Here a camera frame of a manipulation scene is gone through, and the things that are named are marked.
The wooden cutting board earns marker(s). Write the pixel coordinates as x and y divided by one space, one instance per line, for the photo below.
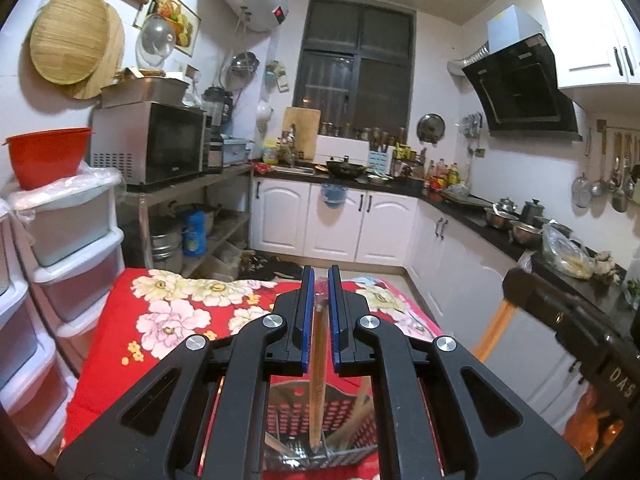
302 130

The glass pot lid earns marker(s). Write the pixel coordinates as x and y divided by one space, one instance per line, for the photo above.
159 35

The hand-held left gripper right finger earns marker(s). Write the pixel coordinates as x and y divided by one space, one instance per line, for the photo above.
334 330

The dark kitchen window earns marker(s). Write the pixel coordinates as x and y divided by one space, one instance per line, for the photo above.
350 70

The olive perforated utensil holder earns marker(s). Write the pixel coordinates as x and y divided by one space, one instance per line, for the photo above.
295 425

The white upper cabinet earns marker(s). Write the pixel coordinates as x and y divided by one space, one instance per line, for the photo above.
590 35

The blue plastic bag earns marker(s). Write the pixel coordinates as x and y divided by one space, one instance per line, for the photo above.
333 196

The white plastic drawer tower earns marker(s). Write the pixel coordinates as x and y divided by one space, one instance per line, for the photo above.
25 335

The steel pots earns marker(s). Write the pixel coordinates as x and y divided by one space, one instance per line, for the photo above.
525 230

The steel tray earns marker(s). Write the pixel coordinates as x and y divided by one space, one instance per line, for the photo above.
145 92

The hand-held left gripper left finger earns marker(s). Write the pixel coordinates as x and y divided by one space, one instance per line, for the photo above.
310 330

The white lower cabinets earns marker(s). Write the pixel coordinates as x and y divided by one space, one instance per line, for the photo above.
385 225

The person's right hand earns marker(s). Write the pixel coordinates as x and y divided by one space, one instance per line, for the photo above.
592 420

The hanging ladles and strainers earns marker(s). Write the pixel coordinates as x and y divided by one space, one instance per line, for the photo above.
617 175

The light blue small appliance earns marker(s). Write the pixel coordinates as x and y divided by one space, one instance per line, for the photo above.
236 152

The blender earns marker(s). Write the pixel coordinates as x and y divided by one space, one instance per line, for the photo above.
217 110

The red floral tablecloth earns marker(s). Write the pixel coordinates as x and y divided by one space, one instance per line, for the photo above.
110 310

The round bamboo tray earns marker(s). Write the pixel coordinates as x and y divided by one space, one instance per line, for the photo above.
67 35

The framed fruit picture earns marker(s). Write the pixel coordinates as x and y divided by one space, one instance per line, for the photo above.
185 25

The metal shelf rack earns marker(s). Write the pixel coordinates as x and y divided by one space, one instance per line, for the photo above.
200 185

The row of condiment bottles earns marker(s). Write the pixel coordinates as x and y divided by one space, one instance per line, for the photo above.
440 175

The white windowsill box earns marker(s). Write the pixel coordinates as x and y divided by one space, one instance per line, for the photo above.
342 149

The microwave oven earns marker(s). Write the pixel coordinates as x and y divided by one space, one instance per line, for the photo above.
160 142

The steel pot lid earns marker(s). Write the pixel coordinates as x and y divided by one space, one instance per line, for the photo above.
431 127

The hanging steel colander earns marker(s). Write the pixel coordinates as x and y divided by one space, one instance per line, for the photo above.
243 67

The steel steamer pot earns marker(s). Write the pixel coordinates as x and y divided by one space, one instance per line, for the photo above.
166 247

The black kitchen countertop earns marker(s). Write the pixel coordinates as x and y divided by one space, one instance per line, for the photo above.
480 220

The black wok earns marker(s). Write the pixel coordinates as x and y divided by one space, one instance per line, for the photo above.
347 167

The clear plastic food bag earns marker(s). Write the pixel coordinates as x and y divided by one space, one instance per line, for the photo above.
567 252

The black range hood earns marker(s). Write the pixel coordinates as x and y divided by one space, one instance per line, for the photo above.
520 85

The light blue knife block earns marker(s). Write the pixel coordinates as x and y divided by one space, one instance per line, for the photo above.
381 162

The red plastic basin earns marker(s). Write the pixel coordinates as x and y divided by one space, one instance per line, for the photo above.
45 157

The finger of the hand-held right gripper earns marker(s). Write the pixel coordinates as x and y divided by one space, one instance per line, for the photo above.
540 295

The blue plastic container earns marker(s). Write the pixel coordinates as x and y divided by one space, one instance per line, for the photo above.
194 232

